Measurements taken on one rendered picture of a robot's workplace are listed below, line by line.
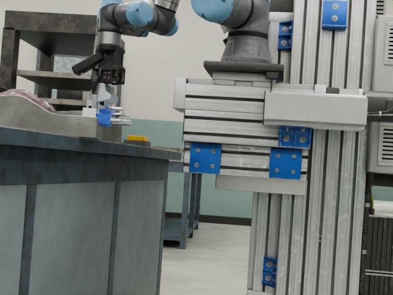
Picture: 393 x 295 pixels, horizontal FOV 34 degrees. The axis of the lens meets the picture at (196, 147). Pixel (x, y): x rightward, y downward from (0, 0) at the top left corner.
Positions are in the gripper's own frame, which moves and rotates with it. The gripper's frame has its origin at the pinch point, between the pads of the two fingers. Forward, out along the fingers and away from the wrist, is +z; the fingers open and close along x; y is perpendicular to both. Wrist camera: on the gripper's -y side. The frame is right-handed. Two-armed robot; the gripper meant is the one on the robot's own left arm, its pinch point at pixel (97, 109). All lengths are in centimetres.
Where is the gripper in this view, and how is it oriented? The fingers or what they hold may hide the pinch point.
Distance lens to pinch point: 211.0
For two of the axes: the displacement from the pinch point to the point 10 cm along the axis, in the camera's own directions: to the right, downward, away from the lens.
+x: 2.1, 0.4, 9.8
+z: -0.7, 10.0, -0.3
